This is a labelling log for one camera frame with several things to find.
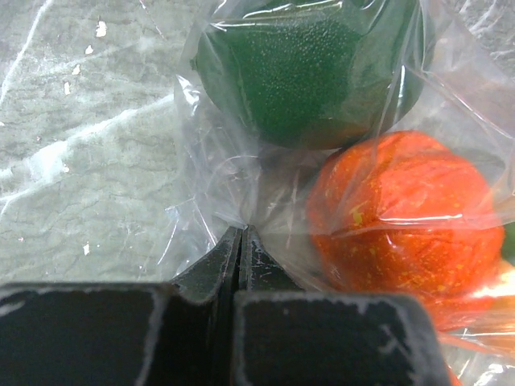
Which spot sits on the fake dark green avocado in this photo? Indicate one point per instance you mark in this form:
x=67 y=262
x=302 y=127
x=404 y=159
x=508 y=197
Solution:
x=313 y=74

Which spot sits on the clear red-zip bag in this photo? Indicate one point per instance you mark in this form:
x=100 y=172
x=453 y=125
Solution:
x=237 y=179

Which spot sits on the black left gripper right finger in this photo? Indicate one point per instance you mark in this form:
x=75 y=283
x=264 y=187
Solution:
x=283 y=335

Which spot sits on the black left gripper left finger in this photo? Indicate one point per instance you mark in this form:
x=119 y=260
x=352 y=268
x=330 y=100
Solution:
x=159 y=333

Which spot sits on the fake red orange tomato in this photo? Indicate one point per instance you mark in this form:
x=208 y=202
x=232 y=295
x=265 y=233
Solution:
x=405 y=214

